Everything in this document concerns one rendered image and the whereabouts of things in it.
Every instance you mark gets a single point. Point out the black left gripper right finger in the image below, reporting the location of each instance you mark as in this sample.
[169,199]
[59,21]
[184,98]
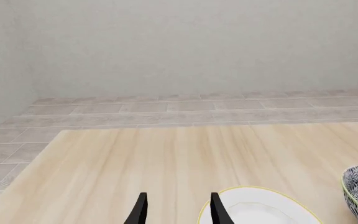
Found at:
[218,213]

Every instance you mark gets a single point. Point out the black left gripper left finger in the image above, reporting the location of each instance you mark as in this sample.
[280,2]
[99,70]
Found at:
[138,213]

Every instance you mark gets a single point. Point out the white plate with yellow rim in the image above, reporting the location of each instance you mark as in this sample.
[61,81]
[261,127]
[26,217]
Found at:
[256,208]

